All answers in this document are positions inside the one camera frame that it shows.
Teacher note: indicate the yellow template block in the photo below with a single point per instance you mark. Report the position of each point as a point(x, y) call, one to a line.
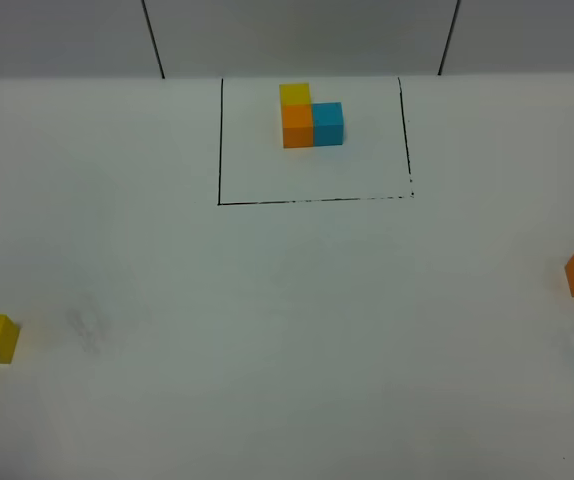
point(293, 94)

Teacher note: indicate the orange template block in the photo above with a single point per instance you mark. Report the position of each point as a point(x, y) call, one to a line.
point(297, 126)

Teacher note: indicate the blue template block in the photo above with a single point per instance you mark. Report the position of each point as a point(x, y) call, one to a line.
point(328, 123)

